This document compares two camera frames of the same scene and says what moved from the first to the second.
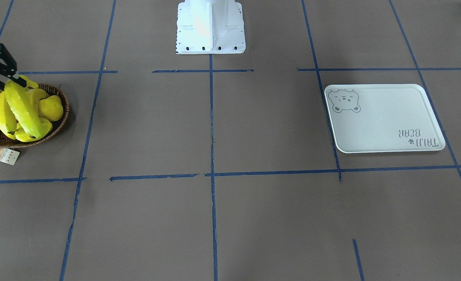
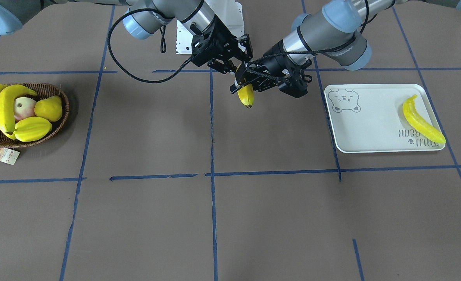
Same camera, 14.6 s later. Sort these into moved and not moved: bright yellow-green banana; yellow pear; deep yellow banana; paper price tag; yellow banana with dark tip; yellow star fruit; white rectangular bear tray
Moved: deep yellow banana; yellow banana with dark tip; bright yellow-green banana
Not moved: white rectangular bear tray; paper price tag; yellow star fruit; yellow pear
